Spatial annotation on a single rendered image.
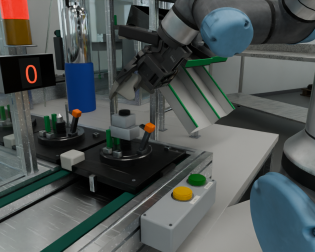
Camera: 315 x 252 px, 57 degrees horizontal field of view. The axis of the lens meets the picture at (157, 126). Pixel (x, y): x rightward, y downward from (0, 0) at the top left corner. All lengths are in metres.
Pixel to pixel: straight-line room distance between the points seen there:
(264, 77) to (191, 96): 5.69
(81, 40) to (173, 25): 1.09
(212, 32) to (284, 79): 6.71
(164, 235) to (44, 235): 0.23
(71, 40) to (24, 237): 1.20
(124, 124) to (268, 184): 0.50
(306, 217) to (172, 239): 0.33
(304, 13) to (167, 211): 0.41
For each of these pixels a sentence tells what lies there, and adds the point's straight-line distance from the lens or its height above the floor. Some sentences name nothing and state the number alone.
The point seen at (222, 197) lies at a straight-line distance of 0.83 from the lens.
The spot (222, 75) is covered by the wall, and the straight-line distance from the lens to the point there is 5.86.
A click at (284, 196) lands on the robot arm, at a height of 1.15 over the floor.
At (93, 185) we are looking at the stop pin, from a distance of 0.71.
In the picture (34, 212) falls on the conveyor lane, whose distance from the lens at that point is 0.70.
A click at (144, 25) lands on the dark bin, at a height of 1.31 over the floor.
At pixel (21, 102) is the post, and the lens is 0.72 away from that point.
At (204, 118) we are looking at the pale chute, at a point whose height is 1.01.
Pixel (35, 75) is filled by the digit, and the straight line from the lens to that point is 0.67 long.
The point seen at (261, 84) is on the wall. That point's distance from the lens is 6.65.
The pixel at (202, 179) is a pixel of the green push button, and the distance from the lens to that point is 0.67.
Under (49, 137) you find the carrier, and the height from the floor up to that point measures 0.99.
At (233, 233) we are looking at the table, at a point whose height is 0.86.
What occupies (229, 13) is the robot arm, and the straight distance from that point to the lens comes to 0.50.
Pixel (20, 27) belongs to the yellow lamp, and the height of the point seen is 1.29.
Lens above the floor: 1.28
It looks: 17 degrees down
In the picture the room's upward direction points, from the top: straight up
